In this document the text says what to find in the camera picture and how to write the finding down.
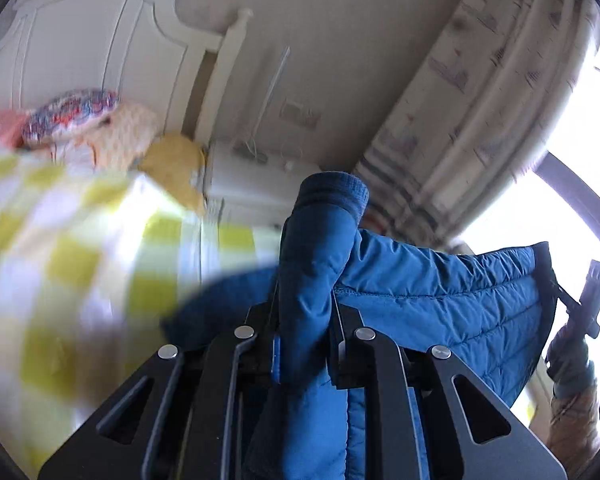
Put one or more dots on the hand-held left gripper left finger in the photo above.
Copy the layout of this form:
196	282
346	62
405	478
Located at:
257	360

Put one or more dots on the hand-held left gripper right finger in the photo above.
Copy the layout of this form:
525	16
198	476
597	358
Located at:
350	355

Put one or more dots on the blue quilted jacket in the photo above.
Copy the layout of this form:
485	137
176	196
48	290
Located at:
430	300

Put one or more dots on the dark framed window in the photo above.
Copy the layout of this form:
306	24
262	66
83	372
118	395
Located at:
530	210

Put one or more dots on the white nightstand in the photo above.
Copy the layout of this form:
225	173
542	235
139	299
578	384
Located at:
250	185

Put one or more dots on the yellow checked bed sheet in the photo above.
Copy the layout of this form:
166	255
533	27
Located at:
80	260

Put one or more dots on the yellow pillow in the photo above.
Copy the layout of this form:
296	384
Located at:
172	160

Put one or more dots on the printed cream curtain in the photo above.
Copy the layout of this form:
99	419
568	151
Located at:
480	85

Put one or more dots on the peach pillow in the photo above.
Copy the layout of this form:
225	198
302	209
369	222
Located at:
125	135

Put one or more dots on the pink bedding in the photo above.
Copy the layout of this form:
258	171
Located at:
0	127

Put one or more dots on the white wooden headboard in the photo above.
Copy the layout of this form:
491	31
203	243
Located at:
80	45

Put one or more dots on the wall socket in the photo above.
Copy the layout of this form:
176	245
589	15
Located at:
300	112

